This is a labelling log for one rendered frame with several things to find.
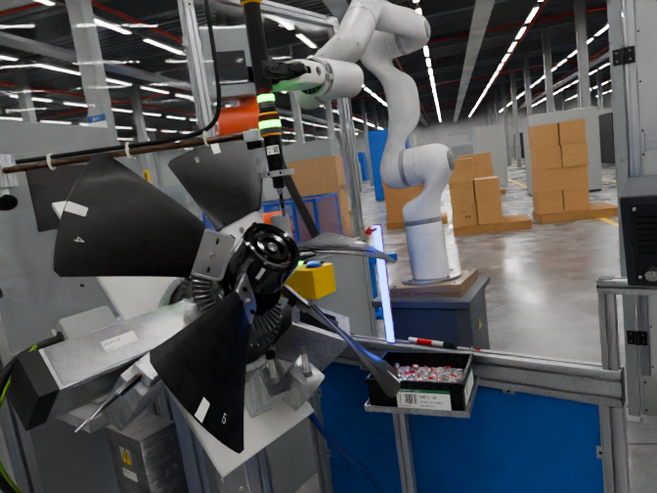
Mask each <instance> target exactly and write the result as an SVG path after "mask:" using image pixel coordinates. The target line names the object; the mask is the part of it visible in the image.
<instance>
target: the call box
mask: <svg viewBox="0 0 657 493"><path fill-rule="evenodd" d="M285 285H287V286H289V287H290V288H292V289H293V290H294V291H295V292H297V293H299V292H300V295H301V297H302V298H304V299H319V298H321V297H323V296H326V295H328V294H330V293H332V292H334V291H336V286H335V279H334V273H333V266H332V263H324V264H321V265H320V266H317V267H307V264H298V266H297V268H296V270H295V271H294V272H293V274H292V275H291V276H290V278H289V279H288V280H287V281H286V282H285Z"/></svg>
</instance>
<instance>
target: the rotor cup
mask: <svg viewBox="0 0 657 493"><path fill-rule="evenodd" d="M241 239H242V243H241V245H240V246H239V248H238V249H237V251H236V247H237V246H238V244H239V243H240V241H241ZM268 243H274V244H275V245H277V247H278V250H277V251H272V250H270V249H269V248H268ZM299 262H300V251H299V248H298V246H297V244H296V242H295V241H294V240H293V238H292V237H291V236H290V235H289V234H287V233H286V232H285V231H283V230H282V229H280V228H278V227H276V226H274V225H271V224H266V223H256V224H253V225H251V226H250V227H248V228H247V229H246V230H245V231H244V233H243V235H242V236H241V238H240V240H239V242H238V243H237V245H236V246H235V248H234V249H233V251H232V253H231V256H230V259H229V262H228V265H227V268H226V272H225V275H224V278H223V279H222V282H219V281H213V280H212V283H213V287H214V288H215V290H216V292H217V294H218V295H219V296H220V298H221V299H223V298H224V297H226V296H227V295H228V294H230V293H231V292H232V291H234V289H235V287H236V284H237V282H238V280H239V277H240V275H241V271H244V273H246V275H247V277H248V280H249V282H250V285H251V288H252V291H253V294H254V297H255V300H256V305H257V307H256V311H255V314H254V315H262V314H265V313H268V312H269V311H271V310H272V309H273V308H274V307H275V306H276V304H277V303H278V302H279V300H280V297H281V287H282V286H283V285H284V284H285V282H286V281H287V279H288V278H289V276H290V275H291V274H292V272H293V271H294V270H295V269H296V268H297V266H298V264H299ZM262 268H264V269H266V270H265V272H264V273H263V275H262V276H261V277H260V279H259V280H257V279H255V278H256V276H257V275H258V273H259V272H260V271H261V269H262Z"/></svg>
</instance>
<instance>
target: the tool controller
mask: <svg viewBox="0 0 657 493"><path fill-rule="evenodd" d="M619 203H620V212H621V222H622V232H623V243H624V253H625V262H626V272H627V283H628V285H629V286H648V287H657V175H646V176H635V177H628V178H627V180H626V182H625V185H624V188H623V190H622V193H621V196H620V198H619Z"/></svg>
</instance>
